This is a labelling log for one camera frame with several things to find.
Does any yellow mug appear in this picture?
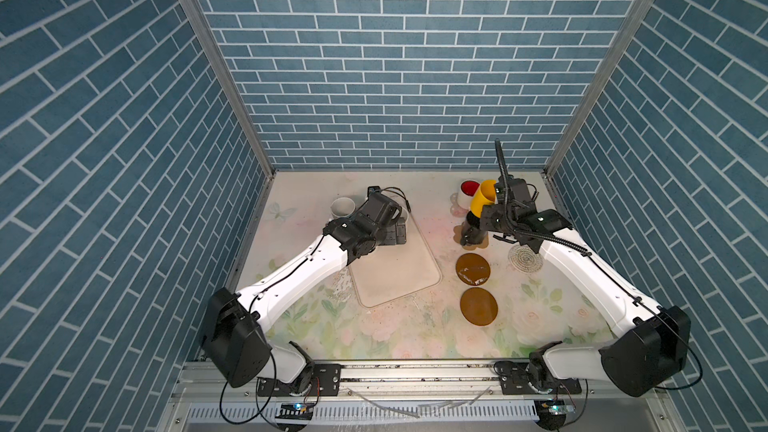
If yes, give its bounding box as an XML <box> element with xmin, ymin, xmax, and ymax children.
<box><xmin>469</xmin><ymin>179</ymin><xmax>497</xmax><ymax>218</ymax></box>

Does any white mug red inside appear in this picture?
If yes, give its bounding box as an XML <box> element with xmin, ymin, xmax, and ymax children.
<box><xmin>456</xmin><ymin>180</ymin><xmax>480</xmax><ymax>210</ymax></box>

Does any multicolour stitched round coaster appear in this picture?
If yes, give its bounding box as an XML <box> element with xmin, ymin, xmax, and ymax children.
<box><xmin>508</xmin><ymin>245</ymin><xmax>544</xmax><ymax>274</ymax></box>

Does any black mug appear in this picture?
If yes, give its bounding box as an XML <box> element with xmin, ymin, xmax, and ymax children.
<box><xmin>459</xmin><ymin>211</ymin><xmax>487</xmax><ymax>247</ymax></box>

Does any beige serving tray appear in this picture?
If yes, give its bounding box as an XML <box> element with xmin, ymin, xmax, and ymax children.
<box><xmin>349</xmin><ymin>218</ymin><xmax>442</xmax><ymax>308</ymax></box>

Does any brown round coaster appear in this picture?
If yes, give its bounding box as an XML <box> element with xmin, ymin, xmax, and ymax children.
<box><xmin>459</xmin><ymin>287</ymin><xmax>498</xmax><ymax>326</ymax></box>
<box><xmin>455</xmin><ymin>253</ymin><xmax>491</xmax><ymax>286</ymax></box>

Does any pink flower coaster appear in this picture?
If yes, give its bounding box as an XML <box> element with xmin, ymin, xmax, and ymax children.
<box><xmin>450</xmin><ymin>192</ymin><xmax>468</xmax><ymax>217</ymax></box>

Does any brown paw coaster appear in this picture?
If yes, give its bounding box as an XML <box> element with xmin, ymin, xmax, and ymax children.
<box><xmin>453</xmin><ymin>225</ymin><xmax>489</xmax><ymax>251</ymax></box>

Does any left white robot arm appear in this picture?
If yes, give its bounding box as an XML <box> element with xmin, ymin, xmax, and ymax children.
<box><xmin>201</xmin><ymin>188</ymin><xmax>402</xmax><ymax>395</ymax></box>

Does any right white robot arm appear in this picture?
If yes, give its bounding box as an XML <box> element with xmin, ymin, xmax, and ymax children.
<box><xmin>467</xmin><ymin>140</ymin><xmax>697</xmax><ymax>397</ymax></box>

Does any blue mug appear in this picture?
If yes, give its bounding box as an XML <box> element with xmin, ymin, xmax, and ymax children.
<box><xmin>330</xmin><ymin>196</ymin><xmax>356</xmax><ymax>219</ymax></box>

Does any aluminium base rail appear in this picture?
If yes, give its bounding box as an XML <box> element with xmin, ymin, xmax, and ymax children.
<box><xmin>173</xmin><ymin>358</ymin><xmax>667</xmax><ymax>403</ymax></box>

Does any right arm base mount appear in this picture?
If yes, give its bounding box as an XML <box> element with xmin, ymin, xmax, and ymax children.
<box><xmin>493</xmin><ymin>360</ymin><xmax>582</xmax><ymax>396</ymax></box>

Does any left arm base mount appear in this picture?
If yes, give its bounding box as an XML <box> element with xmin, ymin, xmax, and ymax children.
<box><xmin>257</xmin><ymin>363</ymin><xmax>342</xmax><ymax>397</ymax></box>

